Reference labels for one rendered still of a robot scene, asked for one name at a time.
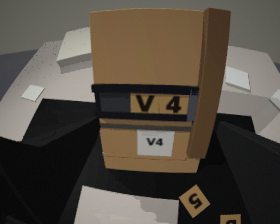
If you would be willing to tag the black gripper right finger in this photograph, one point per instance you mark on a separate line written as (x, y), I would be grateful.
(255, 164)

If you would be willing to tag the white paper ticket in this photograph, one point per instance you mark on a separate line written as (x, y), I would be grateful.
(155, 143)

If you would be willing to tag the white flat rectangular strip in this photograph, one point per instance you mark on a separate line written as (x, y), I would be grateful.
(32, 92)

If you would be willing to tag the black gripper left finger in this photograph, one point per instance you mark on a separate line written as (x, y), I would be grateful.
(42, 170)

